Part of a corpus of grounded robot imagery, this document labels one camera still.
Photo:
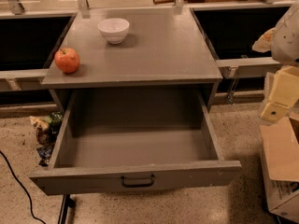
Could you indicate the left grey side rail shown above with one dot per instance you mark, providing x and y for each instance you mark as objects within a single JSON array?
[{"x": 22, "y": 80}]

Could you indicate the cardboard box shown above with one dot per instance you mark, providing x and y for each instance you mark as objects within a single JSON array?
[{"x": 280, "y": 164}]

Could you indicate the pile of snack bags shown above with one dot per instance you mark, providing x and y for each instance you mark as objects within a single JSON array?
[{"x": 47, "y": 130}]

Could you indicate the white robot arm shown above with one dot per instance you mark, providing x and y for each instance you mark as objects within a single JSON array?
[{"x": 283, "y": 43}]

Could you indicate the red apple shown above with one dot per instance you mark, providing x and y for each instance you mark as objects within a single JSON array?
[{"x": 67, "y": 60}]

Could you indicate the open grey top drawer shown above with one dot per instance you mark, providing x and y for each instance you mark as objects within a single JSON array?
[{"x": 110, "y": 133}]

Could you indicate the grey cabinet with top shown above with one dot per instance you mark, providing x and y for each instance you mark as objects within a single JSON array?
[{"x": 164, "y": 46}]

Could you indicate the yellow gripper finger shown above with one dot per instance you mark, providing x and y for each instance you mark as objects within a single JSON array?
[
  {"x": 281, "y": 92},
  {"x": 264, "y": 42}
]

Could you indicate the black drawer handle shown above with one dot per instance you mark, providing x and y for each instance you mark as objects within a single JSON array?
[{"x": 138, "y": 182}]

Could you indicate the white ceramic bowl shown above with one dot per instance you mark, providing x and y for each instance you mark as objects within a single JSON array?
[{"x": 114, "y": 30}]

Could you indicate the right grey side rail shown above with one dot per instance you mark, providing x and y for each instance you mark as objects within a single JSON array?
[{"x": 247, "y": 67}]

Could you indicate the brown wooden stick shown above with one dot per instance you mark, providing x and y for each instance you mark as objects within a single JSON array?
[{"x": 157, "y": 2}]

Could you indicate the grey side rail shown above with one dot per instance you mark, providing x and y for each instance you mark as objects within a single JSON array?
[
  {"x": 247, "y": 67},
  {"x": 22, "y": 80}
]

